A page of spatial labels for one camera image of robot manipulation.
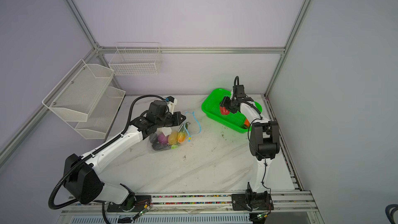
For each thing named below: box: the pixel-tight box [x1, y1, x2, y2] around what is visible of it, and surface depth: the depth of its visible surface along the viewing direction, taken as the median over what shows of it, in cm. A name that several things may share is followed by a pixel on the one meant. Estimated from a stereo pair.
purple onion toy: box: [157, 132, 169, 145], surface depth 92 cm
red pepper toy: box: [219, 106, 230, 116], surface depth 95 cm
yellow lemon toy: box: [167, 131, 178, 146], surface depth 92 cm
